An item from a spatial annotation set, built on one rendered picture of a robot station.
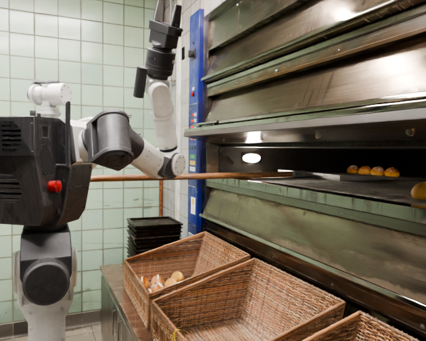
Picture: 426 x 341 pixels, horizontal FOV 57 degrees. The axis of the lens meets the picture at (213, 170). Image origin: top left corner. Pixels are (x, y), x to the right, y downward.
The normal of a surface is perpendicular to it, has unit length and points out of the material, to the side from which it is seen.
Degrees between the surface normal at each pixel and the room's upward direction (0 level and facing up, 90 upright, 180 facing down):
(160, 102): 113
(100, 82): 90
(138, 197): 90
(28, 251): 45
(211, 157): 90
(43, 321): 80
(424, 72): 70
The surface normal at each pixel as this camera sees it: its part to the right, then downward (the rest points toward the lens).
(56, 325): 0.39, -0.12
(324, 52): -0.91, 0.01
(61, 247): 0.29, -0.67
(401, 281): -0.86, -0.33
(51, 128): 0.98, 0.02
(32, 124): -0.20, 0.04
